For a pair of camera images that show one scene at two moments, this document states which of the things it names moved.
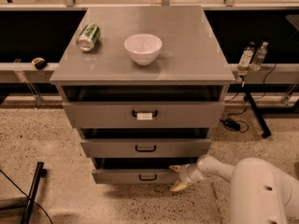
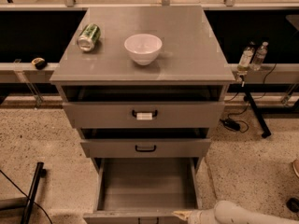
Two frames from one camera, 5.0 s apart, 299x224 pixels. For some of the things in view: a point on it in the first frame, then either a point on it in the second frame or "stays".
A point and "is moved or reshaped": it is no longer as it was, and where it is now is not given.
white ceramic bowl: (144, 48) stays
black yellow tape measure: (39, 63) stays
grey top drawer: (165, 115) stays
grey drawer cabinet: (137, 121) stays
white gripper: (186, 175) -> (195, 217)
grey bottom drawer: (149, 170) is moved or reshaped
